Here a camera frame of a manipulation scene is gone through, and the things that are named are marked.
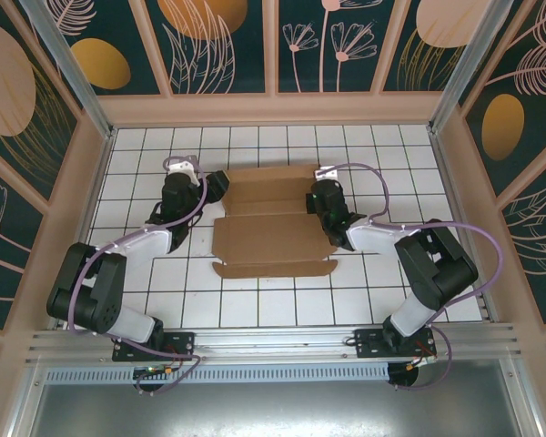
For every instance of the brown cardboard box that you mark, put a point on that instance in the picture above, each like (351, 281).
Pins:
(264, 241)

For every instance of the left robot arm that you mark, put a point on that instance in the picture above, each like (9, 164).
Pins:
(104, 291)

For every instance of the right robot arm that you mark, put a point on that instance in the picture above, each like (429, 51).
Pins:
(437, 268)

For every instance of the grey metal panel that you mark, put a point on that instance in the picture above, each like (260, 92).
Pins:
(273, 409)

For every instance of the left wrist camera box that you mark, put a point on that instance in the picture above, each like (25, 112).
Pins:
(182, 166)

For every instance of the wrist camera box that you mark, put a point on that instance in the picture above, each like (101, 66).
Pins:
(325, 173)
(182, 166)

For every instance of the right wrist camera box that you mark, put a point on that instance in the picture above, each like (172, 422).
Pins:
(325, 173)

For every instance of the aluminium table edge rail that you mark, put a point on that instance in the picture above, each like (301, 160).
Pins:
(91, 205)
(449, 182)

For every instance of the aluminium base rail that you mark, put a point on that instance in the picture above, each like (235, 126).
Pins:
(273, 341)

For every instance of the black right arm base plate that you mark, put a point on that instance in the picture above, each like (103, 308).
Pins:
(368, 346)

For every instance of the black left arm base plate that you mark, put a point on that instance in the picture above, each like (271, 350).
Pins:
(182, 343)

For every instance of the aluminium frame post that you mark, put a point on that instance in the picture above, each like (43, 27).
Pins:
(73, 68)
(463, 68)

